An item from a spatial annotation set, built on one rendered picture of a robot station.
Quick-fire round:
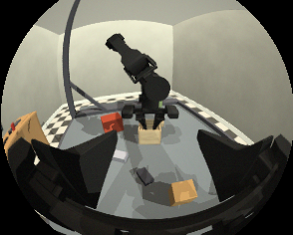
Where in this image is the orange-red block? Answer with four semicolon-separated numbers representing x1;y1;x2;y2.
101;113;124;132

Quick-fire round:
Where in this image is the tan cardboard box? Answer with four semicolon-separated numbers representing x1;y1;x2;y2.
168;179;197;207

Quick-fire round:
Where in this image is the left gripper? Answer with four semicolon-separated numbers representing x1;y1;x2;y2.
122;92;179;129

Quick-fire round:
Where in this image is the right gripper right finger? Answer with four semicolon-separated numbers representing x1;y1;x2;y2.
197;129;273;202

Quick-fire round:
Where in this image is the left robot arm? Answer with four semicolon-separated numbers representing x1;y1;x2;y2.
105;33;170;102

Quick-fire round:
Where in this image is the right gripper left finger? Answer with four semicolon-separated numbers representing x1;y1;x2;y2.
31;130;118;209

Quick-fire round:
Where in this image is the small white block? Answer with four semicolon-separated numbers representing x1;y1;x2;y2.
113;150;129;163

